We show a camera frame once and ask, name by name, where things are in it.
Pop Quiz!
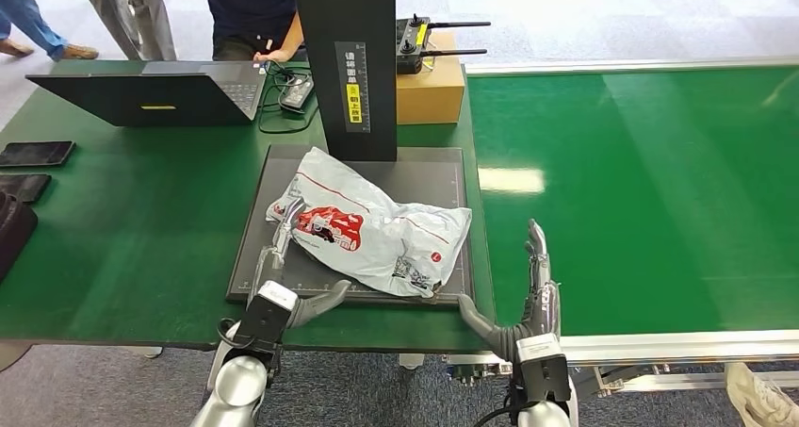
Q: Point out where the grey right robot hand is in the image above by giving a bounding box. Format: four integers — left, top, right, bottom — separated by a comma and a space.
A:
458, 219, 562, 363

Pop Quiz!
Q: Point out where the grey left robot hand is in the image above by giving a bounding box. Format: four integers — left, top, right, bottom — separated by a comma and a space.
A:
249, 196, 352, 329

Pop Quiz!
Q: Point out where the white red courier package bag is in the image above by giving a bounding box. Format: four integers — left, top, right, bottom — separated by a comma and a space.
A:
265, 146, 474, 301

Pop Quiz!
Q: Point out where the black inbound scanner machine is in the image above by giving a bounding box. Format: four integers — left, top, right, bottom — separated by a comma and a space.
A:
225, 0, 476, 308

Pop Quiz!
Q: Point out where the brown cardboard box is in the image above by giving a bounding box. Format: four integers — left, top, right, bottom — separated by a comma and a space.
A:
395, 30, 467, 125

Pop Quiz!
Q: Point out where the green conveyor belt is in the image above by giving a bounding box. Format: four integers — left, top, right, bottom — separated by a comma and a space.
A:
446, 56, 799, 406

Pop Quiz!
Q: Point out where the black power adapter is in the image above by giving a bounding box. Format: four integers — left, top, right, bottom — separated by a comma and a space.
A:
279, 75, 316, 114

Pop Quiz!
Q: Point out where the person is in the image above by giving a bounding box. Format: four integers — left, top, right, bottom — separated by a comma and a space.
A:
75, 0, 178, 62
198, 0, 307, 64
0, 0, 100, 62

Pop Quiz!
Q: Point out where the black remote controller with antennas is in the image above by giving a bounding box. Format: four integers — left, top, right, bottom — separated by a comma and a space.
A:
395, 13, 492, 75

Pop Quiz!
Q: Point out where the black laptop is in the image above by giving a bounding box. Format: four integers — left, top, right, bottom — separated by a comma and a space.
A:
25, 60, 269, 128

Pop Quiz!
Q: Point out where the green table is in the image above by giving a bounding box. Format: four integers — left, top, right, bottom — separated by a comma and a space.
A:
0, 58, 499, 372

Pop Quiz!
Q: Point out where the white sneaker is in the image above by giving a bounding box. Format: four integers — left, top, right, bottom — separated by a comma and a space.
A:
725, 361, 799, 427

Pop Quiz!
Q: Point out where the black smartphone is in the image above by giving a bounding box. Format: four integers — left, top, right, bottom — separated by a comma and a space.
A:
0, 140, 76, 169

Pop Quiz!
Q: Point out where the black bag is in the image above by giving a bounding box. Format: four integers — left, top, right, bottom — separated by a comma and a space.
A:
0, 190, 39, 285

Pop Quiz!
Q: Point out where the black flat case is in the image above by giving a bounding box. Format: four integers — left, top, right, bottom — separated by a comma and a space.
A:
0, 173, 53, 205

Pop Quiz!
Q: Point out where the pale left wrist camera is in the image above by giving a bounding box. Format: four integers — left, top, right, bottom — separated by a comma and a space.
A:
232, 280, 300, 356

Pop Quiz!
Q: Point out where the black adapter cable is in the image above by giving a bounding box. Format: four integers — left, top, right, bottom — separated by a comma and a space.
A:
257, 60, 320, 136

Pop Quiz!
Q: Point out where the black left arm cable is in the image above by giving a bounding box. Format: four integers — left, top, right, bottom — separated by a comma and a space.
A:
216, 316, 254, 351

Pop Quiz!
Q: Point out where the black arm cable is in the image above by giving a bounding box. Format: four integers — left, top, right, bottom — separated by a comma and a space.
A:
474, 401, 535, 427
216, 316, 254, 351

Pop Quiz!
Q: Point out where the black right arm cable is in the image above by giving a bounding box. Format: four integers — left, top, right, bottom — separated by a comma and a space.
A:
474, 401, 535, 427

